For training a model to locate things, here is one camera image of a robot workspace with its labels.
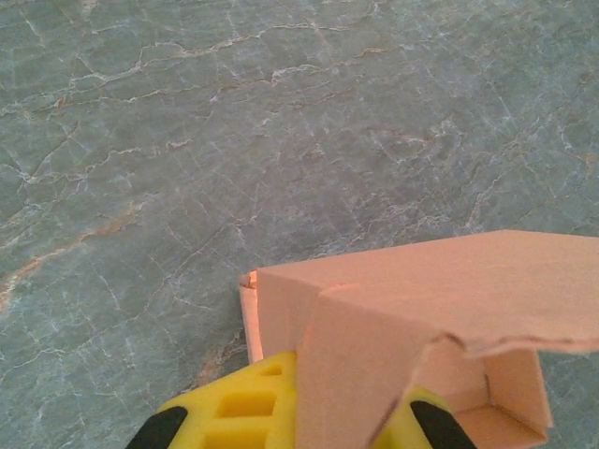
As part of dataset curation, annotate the orange paper box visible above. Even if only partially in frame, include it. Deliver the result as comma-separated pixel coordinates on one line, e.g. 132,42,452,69
238,228,599,449

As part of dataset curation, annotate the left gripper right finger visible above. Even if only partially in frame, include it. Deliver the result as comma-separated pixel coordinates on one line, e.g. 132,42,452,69
369,385,478,449

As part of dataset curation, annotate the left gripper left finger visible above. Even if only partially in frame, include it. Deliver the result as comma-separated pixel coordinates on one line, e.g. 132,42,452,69
124,350,300,449

